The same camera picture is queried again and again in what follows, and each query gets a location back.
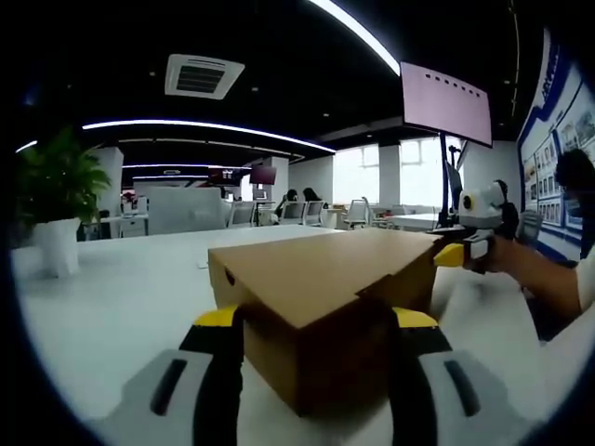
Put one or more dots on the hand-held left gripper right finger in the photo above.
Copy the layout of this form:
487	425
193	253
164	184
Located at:
488	409

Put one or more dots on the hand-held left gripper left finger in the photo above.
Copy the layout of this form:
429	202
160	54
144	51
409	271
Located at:
139	409

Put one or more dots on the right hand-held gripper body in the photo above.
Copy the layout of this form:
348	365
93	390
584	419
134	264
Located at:
485	206

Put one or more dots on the brown cardboard shoe box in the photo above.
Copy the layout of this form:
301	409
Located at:
325	269

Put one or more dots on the person's right hand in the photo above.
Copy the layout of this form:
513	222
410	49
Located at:
502	255

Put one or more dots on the black display stand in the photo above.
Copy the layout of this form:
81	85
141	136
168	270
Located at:
444	186

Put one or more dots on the large pink display screen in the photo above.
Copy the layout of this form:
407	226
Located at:
446	107

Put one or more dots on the white mesh office chair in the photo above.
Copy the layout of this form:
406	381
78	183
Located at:
302	213
244	213

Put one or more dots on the green plant in white pot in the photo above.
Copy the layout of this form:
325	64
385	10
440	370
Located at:
56	246

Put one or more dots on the curved ceiling light strip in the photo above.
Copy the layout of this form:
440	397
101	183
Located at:
369	42
139	122

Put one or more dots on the frosted partition screen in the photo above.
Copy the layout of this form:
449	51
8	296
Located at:
186	211

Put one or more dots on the small pink display screen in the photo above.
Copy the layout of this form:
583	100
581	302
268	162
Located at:
263	175

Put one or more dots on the ceiling air conditioner unit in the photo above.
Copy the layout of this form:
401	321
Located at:
204	76

